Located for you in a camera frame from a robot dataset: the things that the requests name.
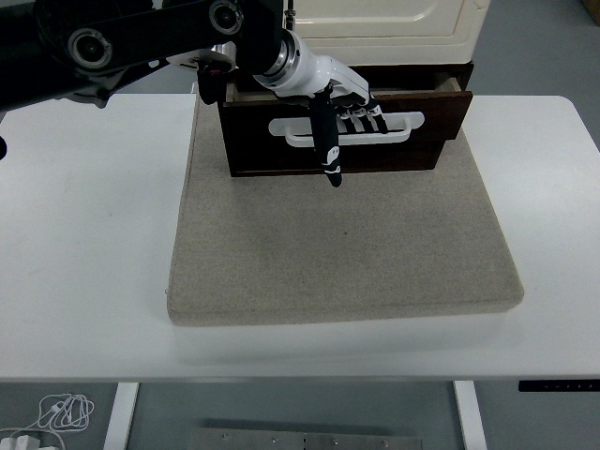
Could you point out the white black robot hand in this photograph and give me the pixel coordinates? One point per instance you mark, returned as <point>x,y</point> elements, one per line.
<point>319,75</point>

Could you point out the dark wooden drawer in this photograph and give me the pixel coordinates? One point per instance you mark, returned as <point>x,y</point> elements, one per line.
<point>445,112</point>

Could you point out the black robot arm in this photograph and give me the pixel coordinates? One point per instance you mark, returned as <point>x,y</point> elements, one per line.
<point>140,28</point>

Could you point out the cream plastic cabinet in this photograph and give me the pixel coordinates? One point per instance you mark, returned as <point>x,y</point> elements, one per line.
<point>398,42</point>

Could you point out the dark wooden drawer case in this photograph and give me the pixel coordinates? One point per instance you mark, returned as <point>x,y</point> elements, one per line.
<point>281,164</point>

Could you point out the small white table clip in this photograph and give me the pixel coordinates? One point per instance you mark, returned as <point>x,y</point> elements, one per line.
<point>193,88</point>

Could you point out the beige fabric mat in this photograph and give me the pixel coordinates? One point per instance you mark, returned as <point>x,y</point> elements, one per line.
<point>337,253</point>

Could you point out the cardboard box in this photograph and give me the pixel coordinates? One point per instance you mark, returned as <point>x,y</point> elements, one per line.
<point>593,9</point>

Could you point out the grey metal plate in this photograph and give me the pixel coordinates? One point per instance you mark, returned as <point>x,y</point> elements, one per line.
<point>304,440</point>

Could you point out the white table leg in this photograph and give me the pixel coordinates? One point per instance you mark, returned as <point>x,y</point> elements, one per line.
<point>470,417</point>
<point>119,417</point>

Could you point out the black table control panel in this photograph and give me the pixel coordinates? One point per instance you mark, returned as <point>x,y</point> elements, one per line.
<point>558,385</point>

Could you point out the white charger adapter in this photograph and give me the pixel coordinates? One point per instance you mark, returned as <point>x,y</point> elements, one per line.
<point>23,442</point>

